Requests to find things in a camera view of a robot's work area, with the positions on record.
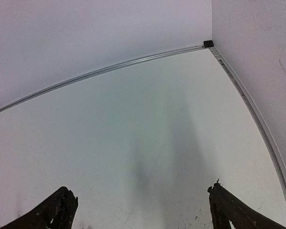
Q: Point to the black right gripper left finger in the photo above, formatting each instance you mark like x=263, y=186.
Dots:
x=55, y=212

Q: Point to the back table edge rail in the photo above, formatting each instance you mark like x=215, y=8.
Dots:
x=101, y=71

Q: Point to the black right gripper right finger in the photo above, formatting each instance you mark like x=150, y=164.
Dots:
x=229, y=212

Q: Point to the table edge rail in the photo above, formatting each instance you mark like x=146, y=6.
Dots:
x=101, y=71
x=258, y=118

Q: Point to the black corner bracket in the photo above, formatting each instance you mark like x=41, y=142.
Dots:
x=208, y=44

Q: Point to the right table edge rail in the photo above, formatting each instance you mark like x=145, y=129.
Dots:
x=258, y=118

